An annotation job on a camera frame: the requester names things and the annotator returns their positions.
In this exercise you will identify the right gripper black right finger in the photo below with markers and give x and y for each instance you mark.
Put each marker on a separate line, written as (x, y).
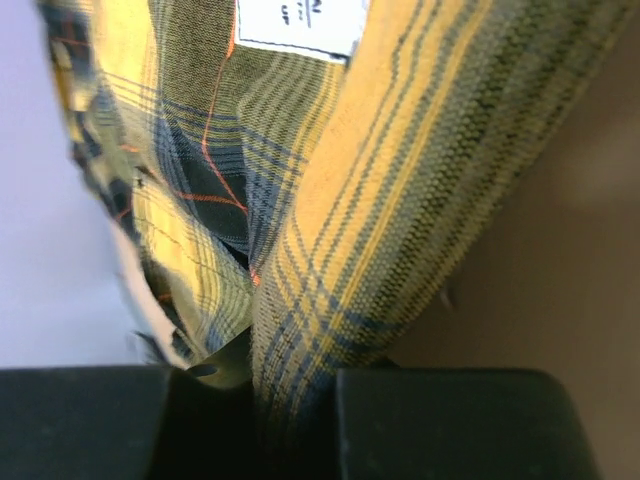
(384, 362)

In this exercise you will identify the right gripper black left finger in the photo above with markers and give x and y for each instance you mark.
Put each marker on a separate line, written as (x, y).
(228, 368)

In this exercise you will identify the yellow plaid long sleeve shirt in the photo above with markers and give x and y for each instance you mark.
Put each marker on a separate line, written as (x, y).
(312, 171)

